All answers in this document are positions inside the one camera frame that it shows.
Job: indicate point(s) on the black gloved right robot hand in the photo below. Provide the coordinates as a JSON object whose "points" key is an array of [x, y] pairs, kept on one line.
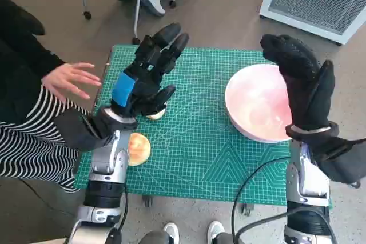
{"points": [[308, 98]]}

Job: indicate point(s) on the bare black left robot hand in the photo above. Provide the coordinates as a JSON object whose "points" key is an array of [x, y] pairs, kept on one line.
{"points": [[143, 84]]}

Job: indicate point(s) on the oblong striped toy bread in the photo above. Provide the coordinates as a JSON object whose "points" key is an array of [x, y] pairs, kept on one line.
{"points": [[155, 116]]}

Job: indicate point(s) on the pink bowl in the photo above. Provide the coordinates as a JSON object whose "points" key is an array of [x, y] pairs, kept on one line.
{"points": [[257, 104]]}

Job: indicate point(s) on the round toy bread bun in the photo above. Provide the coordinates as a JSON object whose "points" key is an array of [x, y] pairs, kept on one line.
{"points": [[140, 148]]}

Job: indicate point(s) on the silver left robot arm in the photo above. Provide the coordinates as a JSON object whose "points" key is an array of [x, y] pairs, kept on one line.
{"points": [[105, 164]]}

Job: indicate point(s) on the person's hand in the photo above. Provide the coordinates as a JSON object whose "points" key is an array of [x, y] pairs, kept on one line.
{"points": [[68, 81]]}

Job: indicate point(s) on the green cutting mat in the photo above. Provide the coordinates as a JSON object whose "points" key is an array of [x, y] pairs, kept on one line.
{"points": [[194, 141]]}

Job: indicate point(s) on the black table caster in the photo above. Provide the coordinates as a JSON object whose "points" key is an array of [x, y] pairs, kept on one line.
{"points": [[147, 200], [247, 209]]}

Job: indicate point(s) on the person in striped clothing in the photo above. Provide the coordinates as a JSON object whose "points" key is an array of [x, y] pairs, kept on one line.
{"points": [[23, 141]]}

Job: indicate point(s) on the person with white shoes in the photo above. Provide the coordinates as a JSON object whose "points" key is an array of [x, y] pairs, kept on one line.
{"points": [[171, 231]]}

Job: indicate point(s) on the tan cardboard box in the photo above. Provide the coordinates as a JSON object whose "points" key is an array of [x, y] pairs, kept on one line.
{"points": [[54, 241]]}

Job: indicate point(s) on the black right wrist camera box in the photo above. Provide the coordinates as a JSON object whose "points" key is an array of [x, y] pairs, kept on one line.
{"points": [[340, 158]]}

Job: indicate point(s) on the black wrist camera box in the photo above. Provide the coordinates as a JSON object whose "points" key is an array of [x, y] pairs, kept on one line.
{"points": [[340, 158], [74, 132]]}

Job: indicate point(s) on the silver chair frame with castors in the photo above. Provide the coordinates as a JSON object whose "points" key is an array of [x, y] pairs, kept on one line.
{"points": [[138, 12]]}

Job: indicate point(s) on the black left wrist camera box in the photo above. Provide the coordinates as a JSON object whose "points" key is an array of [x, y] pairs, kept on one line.
{"points": [[74, 132]]}

